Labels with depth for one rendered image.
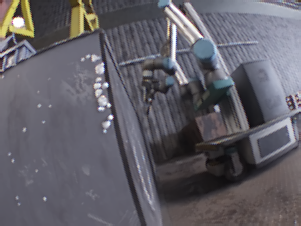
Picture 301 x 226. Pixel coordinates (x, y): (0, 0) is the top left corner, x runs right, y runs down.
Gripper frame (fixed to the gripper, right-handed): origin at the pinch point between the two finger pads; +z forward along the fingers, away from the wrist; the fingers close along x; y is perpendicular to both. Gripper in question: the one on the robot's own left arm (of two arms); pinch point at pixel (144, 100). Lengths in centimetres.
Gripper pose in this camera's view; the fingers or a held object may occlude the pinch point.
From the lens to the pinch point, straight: 116.8
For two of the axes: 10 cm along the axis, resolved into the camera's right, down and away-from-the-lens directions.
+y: -9.8, -1.1, 1.9
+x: -1.8, -0.6, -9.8
